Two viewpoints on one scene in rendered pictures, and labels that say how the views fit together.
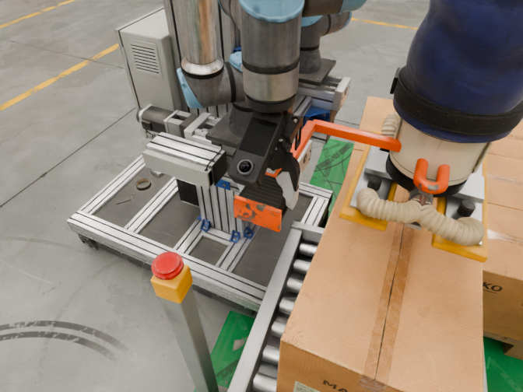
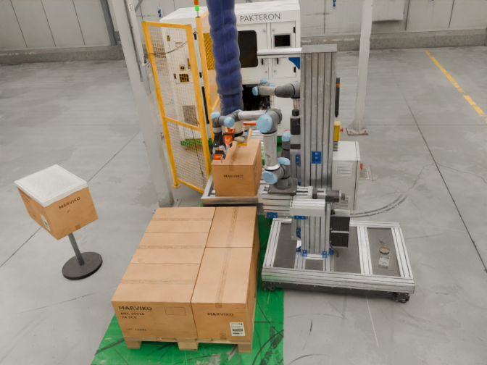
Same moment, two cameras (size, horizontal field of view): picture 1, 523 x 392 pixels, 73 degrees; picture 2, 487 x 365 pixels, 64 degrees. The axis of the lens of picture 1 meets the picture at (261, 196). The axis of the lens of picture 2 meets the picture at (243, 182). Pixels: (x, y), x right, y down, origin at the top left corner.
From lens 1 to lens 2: 420 cm
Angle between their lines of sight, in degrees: 104
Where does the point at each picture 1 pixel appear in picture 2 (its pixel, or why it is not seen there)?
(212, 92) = not seen: hidden behind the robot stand
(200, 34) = not seen: hidden behind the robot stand
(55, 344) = (359, 211)
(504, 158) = (158, 261)
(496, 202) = (178, 233)
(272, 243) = (286, 240)
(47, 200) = (454, 256)
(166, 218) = (351, 237)
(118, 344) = not seen: hidden behind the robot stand
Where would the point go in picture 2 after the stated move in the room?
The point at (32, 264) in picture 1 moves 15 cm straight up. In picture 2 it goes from (409, 228) to (410, 216)
